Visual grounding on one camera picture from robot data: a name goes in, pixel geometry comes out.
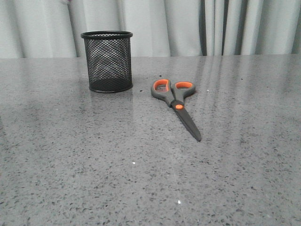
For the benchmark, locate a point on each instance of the grey orange scissors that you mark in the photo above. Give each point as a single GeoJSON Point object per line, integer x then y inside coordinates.
{"type": "Point", "coordinates": [174, 96]}

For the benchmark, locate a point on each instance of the black mesh pen bin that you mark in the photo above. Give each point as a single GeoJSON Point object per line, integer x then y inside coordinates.
{"type": "Point", "coordinates": [108, 55]}

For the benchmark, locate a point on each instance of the grey curtain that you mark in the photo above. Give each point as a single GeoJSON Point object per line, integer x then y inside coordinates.
{"type": "Point", "coordinates": [161, 28]}

